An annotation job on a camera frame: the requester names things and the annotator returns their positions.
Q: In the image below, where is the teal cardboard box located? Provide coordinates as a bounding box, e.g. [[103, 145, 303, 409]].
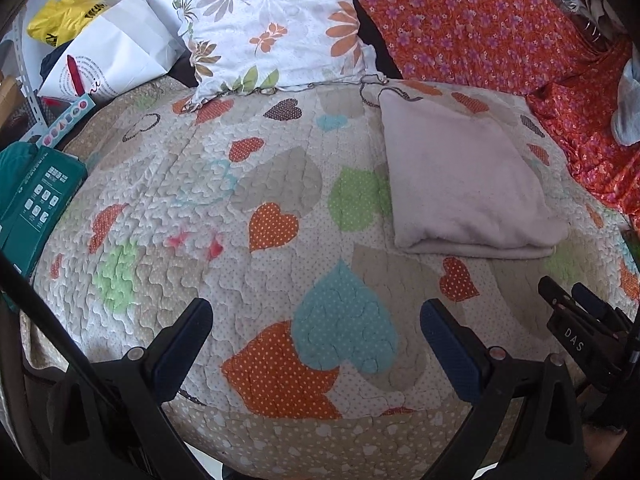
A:
[[0, 141, 88, 281]]

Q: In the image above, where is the black rod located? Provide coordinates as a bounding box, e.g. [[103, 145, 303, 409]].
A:
[[0, 252, 121, 411]]

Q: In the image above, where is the grey white cloth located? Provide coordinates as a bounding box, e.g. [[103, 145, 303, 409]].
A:
[[612, 57, 640, 146]]

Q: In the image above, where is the perforated metal strip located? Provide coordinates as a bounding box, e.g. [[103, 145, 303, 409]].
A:
[[12, 15, 43, 131]]

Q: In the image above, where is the white floral pillow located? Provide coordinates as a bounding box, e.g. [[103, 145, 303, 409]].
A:
[[172, 0, 386, 111]]

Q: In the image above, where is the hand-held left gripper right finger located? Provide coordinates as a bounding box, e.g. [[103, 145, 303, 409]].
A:
[[420, 298, 586, 480]]

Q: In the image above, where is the pink embroidered zip jacket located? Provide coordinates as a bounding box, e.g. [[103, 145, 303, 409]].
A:
[[379, 91, 570, 260]]

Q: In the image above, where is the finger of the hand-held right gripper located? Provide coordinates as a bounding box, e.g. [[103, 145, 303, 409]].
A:
[[538, 276, 582, 318], [571, 282, 617, 322]]

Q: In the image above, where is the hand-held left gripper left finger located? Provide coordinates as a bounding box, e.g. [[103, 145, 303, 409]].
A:
[[47, 297, 214, 480]]

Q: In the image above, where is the dark blue cloth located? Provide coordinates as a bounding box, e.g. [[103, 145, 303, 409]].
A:
[[40, 55, 68, 92]]

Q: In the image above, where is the yellow plastic bag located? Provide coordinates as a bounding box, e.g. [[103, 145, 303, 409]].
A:
[[26, 0, 108, 48]]

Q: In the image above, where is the orange floral cloth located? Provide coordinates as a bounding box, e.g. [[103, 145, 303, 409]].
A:
[[352, 0, 640, 231]]

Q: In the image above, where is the light blue paint set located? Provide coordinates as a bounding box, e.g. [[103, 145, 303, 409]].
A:
[[35, 96, 96, 148]]

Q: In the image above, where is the heart-print quilt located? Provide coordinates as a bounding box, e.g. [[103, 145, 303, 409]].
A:
[[20, 77, 640, 480]]

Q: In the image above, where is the white paper bag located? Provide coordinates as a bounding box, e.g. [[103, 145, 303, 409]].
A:
[[37, 0, 188, 106]]

